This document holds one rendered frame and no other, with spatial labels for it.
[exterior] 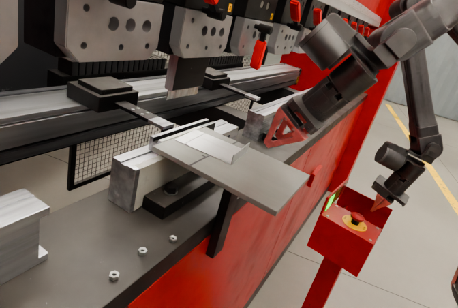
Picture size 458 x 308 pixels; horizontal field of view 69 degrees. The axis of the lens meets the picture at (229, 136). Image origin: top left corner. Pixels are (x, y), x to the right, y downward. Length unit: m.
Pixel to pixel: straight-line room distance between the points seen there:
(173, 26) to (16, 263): 0.41
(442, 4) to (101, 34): 0.46
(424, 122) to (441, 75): 7.58
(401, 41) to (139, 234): 0.51
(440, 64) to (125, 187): 8.17
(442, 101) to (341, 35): 8.20
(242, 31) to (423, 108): 0.55
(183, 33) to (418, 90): 0.68
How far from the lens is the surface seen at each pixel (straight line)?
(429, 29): 0.57
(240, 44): 0.73
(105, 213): 0.67
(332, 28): 0.54
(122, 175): 0.64
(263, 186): 0.59
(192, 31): 0.58
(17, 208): 0.53
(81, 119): 0.84
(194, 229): 0.66
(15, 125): 0.76
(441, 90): 8.66
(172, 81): 0.64
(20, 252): 0.54
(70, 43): 0.42
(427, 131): 1.04
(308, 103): 0.55
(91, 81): 0.84
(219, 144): 0.70
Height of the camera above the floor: 1.29
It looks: 22 degrees down
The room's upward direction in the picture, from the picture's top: 15 degrees clockwise
